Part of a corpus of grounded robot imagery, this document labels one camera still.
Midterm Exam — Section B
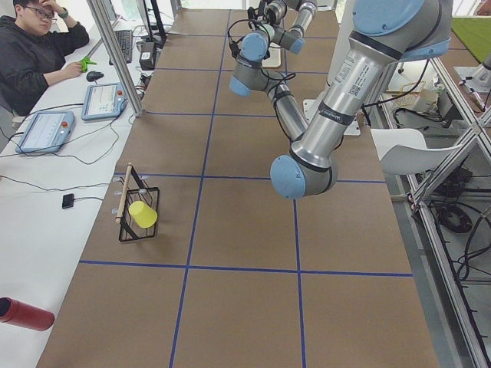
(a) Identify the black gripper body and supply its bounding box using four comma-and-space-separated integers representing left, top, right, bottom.
247, 2, 286, 25

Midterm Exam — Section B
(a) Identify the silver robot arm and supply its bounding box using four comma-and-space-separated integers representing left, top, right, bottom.
229, 1, 318, 142
270, 1, 453, 199

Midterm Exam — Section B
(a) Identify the yellow cup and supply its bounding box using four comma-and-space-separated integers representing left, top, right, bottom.
128, 201, 158, 228

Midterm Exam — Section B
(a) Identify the black keyboard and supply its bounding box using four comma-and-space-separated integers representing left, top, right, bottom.
114, 29, 133, 64

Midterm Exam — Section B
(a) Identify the black computer mouse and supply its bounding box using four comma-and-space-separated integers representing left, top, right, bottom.
86, 71, 104, 82

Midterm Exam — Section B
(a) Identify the blue teach pendant far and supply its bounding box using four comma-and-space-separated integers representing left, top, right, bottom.
81, 83, 127, 121

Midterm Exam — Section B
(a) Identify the blue teach pendant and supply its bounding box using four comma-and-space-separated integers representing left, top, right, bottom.
81, 83, 127, 121
15, 110, 75, 154

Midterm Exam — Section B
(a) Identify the white chair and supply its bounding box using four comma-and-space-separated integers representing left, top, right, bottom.
371, 128, 463, 175

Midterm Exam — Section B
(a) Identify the person in black hoodie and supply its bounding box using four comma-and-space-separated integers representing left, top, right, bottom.
1, 1, 90, 116

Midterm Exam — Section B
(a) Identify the blue tape line lengthwise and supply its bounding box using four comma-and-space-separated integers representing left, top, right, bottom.
168, 10, 232, 368

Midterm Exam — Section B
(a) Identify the blue teach pendant near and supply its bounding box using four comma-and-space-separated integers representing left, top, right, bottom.
15, 110, 75, 154

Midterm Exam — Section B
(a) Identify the small black box device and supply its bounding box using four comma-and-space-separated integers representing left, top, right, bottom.
61, 193, 75, 209

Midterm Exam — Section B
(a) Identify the blue tape line crosswise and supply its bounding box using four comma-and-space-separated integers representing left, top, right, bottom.
78, 260, 413, 278

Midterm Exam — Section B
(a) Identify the red bottle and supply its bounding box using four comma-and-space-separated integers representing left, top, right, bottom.
1, 297, 55, 331

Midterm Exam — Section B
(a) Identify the aluminium frame post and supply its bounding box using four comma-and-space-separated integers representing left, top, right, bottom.
87, 0, 143, 117

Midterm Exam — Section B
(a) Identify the black wire cup rack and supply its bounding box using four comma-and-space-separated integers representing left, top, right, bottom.
115, 163, 160, 243

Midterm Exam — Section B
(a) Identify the wooden rack handle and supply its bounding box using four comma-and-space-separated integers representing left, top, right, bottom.
115, 163, 133, 225

